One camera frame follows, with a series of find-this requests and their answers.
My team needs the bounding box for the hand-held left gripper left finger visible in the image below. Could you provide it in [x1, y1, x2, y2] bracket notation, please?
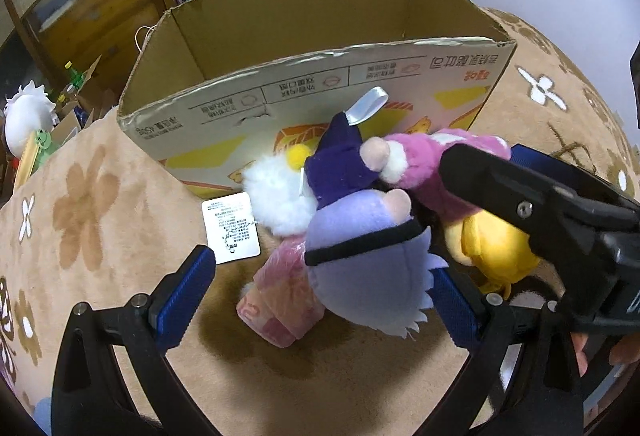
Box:
[50, 244, 217, 436]

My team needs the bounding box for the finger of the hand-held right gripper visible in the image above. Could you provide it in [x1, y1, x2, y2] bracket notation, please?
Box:
[439, 143, 618, 287]
[510, 144, 640, 237]

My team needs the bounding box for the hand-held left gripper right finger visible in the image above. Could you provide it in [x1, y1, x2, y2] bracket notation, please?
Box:
[432, 266, 587, 436]

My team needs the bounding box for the lavender-haired purple plush doll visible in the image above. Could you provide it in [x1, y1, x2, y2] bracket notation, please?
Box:
[300, 86, 448, 342]

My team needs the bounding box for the large cardboard box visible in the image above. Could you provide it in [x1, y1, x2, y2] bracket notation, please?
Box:
[116, 0, 519, 203]

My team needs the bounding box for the person's right hand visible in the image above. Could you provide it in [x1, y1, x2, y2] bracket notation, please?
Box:
[571, 332, 640, 378]

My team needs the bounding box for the yellow plush toy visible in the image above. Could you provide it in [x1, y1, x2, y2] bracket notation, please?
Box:
[442, 210, 542, 299]

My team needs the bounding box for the white paper tag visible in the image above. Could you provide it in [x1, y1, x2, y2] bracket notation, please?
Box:
[201, 194, 261, 265]

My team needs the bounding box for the pink patterned plush toy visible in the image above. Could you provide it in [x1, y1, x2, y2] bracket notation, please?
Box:
[236, 236, 329, 348]

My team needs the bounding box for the white fluffy plush toy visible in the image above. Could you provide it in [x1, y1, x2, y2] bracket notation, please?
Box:
[241, 145, 321, 237]

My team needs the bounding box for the green frog toy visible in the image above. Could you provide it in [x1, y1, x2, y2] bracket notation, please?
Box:
[31, 128, 60, 164]

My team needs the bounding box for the small open cardboard box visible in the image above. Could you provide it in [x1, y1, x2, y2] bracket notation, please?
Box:
[49, 54, 118, 144]

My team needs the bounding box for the white round plush toy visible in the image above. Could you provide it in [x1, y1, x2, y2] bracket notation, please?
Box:
[4, 82, 57, 154]

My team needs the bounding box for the green bottle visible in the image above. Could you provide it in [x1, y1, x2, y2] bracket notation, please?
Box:
[64, 60, 87, 92]

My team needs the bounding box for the wooden cabinet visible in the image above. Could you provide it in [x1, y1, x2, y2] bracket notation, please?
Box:
[0, 0, 171, 89]

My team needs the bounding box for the white cord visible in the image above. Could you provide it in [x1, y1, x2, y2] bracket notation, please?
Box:
[134, 26, 157, 52]

